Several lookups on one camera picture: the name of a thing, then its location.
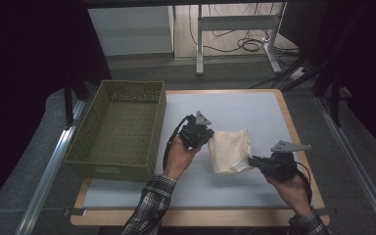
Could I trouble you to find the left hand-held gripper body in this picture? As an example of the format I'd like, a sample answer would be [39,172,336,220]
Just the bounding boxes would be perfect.
[178,111,212,150]

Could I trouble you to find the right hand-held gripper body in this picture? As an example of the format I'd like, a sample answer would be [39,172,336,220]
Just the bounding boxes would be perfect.
[258,140,312,181]

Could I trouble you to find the cream printed cloth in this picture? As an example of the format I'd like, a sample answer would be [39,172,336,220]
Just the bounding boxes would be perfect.
[207,128,255,175]

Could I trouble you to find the green woven plastic basket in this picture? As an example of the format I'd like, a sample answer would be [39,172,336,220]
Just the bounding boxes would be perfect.
[63,79,167,184]

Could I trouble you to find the person's left hand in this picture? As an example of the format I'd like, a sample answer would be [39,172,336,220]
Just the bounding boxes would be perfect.
[162,134,203,182]

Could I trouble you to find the person's right hand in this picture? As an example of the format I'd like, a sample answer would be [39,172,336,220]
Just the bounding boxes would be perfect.
[263,171,311,217]

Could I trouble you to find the black metal stand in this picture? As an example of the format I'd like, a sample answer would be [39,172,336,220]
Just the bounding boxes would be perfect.
[312,63,354,128]
[63,77,92,129]

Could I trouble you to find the white power strip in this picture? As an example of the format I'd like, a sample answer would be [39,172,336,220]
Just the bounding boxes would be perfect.
[288,66,308,81]

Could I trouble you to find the white cabinet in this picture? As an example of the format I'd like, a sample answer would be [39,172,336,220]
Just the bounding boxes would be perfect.
[87,5,175,57]

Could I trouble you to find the dark curtain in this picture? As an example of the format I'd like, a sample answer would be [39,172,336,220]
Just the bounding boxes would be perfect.
[278,0,376,160]
[0,0,113,218]

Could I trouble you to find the right hand-held gripper black cable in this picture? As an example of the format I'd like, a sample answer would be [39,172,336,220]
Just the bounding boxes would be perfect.
[295,161,314,208]

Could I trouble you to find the white table board wooden frame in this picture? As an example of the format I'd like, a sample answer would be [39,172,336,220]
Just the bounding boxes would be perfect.
[81,91,315,210]

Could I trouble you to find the aluminium rail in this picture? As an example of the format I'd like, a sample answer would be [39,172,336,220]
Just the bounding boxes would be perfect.
[315,96,376,229]
[14,99,87,235]

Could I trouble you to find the black floor cables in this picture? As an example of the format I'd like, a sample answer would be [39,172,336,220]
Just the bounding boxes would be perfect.
[188,3,302,67]

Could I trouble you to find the white metal desk frame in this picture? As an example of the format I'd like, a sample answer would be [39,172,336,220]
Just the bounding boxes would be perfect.
[195,2,288,76]

